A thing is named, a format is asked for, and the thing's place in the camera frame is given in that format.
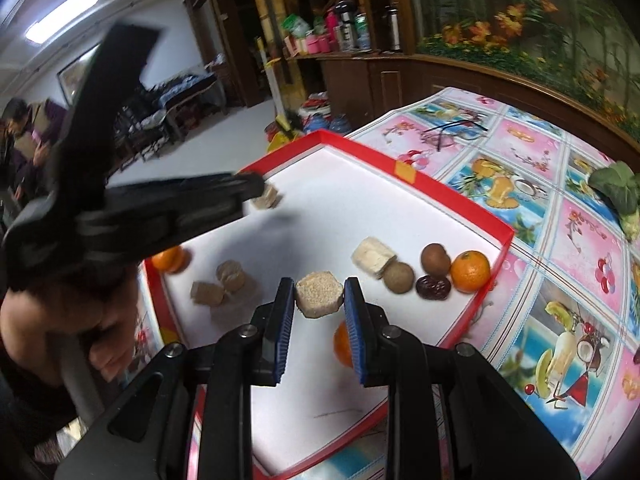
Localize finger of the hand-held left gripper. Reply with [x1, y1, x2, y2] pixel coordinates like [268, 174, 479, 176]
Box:
[165, 172, 265, 206]
[165, 204, 247, 253]

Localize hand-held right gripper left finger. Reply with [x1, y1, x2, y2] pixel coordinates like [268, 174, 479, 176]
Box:
[54, 277, 297, 480]

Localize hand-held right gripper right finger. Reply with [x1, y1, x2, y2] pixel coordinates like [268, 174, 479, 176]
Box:
[343, 276, 583, 480]

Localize hexagonal sesame rice cake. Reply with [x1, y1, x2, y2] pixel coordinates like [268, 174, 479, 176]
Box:
[294, 270, 346, 319]

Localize brown round fruit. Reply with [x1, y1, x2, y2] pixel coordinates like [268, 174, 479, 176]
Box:
[420, 243, 453, 277]
[384, 260, 416, 295]

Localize pale white rice cake block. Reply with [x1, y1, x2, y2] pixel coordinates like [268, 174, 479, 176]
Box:
[351, 236, 397, 279]

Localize dark shrivelled date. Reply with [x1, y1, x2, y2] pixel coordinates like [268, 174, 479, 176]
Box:
[415, 275, 452, 302]

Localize red white shallow box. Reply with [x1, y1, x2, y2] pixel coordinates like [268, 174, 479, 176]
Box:
[140, 129, 516, 480]

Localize person's left hand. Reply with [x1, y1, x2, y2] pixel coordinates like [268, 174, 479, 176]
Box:
[0, 265, 143, 386]

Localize orange mandarin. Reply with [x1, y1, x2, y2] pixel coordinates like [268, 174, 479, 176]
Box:
[150, 245, 192, 275]
[450, 250, 492, 294]
[332, 320, 356, 368]

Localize dark wooden bench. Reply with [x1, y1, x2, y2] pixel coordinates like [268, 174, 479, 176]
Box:
[115, 72, 226, 161]

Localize yellow white broom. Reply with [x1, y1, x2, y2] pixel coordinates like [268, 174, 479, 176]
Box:
[255, 37, 301, 153]

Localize white bucket red lid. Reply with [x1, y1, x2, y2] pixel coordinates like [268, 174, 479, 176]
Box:
[300, 92, 333, 121]

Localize green bag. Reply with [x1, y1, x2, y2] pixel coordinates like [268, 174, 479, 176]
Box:
[281, 14, 311, 41]

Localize pink bottle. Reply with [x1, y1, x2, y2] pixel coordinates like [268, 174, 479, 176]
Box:
[324, 9, 341, 51]

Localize black top thermos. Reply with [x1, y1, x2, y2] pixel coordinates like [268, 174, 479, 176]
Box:
[334, 1, 358, 52]

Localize black eyeglasses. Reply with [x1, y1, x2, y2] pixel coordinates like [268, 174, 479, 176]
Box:
[421, 117, 488, 152]

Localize green can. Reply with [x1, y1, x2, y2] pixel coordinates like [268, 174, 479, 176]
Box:
[354, 12, 373, 51]

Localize ceiling light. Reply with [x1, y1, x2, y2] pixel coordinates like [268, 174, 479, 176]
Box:
[25, 0, 101, 43]

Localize steel thermos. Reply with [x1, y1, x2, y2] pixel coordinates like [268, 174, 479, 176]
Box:
[384, 5, 403, 53]

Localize green bok choy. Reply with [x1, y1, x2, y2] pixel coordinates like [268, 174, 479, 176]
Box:
[587, 161, 640, 242]

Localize flower painted glass panel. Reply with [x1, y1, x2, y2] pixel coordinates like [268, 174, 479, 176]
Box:
[400, 0, 640, 126]

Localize framed wall picture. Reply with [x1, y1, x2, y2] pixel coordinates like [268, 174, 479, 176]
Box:
[56, 45, 101, 106]

